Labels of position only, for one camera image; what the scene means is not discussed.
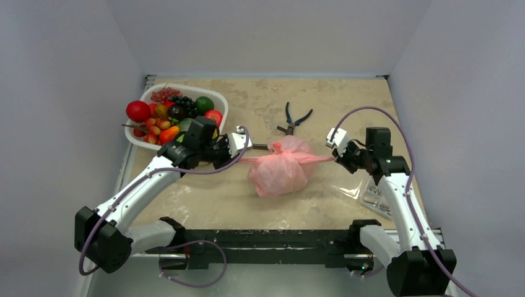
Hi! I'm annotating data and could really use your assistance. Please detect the green fake lime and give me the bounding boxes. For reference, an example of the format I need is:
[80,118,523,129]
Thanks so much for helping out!
[195,96,215,115]

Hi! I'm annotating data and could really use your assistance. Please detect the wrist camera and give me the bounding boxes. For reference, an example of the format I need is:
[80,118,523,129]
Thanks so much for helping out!
[227,126,253,158]
[326,127,350,150]

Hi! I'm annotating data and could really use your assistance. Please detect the blue handled pliers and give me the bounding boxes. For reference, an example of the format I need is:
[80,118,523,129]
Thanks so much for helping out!
[285,101,314,134]

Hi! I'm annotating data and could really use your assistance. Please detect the red fake grapes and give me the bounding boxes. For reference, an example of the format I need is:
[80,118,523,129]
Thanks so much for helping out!
[150,87,183,103]

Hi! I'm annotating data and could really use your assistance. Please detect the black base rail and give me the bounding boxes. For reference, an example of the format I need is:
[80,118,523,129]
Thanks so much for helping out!
[144,230,374,272]

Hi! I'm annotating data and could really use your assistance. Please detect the small red fake apple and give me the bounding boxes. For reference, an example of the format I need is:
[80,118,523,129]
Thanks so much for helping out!
[204,110,223,127]

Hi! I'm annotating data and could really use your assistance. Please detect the clear plastic screw box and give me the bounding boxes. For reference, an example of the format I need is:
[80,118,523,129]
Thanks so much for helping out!
[328,176,393,220]

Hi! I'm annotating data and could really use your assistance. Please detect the white fruit basket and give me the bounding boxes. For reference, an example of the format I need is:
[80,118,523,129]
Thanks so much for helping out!
[123,83,229,150]

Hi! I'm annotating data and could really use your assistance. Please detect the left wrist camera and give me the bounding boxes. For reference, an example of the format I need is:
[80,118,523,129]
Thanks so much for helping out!
[227,126,253,158]

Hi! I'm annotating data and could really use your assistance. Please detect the red orange fake mango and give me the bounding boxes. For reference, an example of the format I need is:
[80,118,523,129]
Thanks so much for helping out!
[157,126,180,145]

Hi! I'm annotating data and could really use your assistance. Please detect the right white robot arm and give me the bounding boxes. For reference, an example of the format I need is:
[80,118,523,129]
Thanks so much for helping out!
[326,127,457,296]

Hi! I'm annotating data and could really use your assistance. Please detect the black fake grapes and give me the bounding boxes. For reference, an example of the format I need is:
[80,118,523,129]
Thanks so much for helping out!
[167,96,200,118]

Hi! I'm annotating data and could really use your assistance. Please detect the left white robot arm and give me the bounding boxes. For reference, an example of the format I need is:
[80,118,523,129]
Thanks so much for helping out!
[74,116,251,276]

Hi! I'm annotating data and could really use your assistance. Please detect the dark purple fake fruit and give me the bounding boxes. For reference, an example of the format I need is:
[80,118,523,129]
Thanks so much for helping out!
[167,105,187,123]

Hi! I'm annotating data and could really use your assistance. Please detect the grey metal faucet handle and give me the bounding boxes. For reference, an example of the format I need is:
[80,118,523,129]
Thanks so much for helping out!
[252,126,295,150]

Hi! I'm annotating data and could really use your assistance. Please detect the pink plastic bag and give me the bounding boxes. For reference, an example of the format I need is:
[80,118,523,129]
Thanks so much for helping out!
[239,136,334,197]

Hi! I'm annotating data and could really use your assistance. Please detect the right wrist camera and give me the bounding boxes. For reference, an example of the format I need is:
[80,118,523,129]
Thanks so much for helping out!
[326,127,350,150]

